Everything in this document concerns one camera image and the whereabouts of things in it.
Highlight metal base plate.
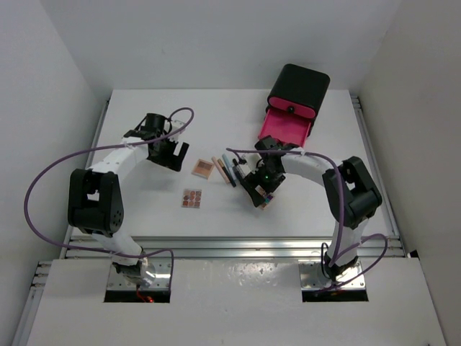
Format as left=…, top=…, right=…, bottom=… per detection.
left=107, top=259, right=171, bottom=290
left=298, top=260, right=366, bottom=291

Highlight light blue black pen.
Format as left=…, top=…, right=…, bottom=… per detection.
left=221, top=154, right=237, bottom=187

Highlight colourful eyeshadow palette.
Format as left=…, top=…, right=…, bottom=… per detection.
left=259, top=193, right=274, bottom=210

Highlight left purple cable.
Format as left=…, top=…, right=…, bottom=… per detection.
left=22, top=107, right=196, bottom=285

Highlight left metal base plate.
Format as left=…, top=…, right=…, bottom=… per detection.
left=107, top=259, right=171, bottom=290

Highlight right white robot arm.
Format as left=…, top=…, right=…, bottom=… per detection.
left=233, top=136, right=382, bottom=280

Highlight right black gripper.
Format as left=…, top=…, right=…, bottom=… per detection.
left=241, top=161, right=286, bottom=208

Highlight black drawer cabinet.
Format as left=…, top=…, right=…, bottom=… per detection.
left=267, top=63, right=331, bottom=122

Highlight brown gold makeup pencil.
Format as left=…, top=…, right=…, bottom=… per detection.
left=217, top=159, right=232, bottom=180

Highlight eyeshadow palette round brown pans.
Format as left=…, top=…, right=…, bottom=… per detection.
left=181, top=189, right=202, bottom=208

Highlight brown eyeshadow palette four pans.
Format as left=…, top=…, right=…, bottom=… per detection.
left=192, top=159, right=215, bottom=179

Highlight peach concealer stick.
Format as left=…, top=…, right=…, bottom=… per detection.
left=212, top=156, right=231, bottom=184

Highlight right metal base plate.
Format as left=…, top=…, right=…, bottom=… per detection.
left=298, top=260, right=366, bottom=291

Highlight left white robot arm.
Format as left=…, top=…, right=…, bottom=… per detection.
left=68, top=113, right=189, bottom=285

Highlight black mascara tube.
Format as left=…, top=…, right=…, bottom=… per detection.
left=233, top=159, right=251, bottom=191

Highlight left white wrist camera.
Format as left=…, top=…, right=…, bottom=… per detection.
left=166, top=120, right=185, bottom=142

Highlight aluminium frame rail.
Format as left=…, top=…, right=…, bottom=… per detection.
left=61, top=236, right=406, bottom=259

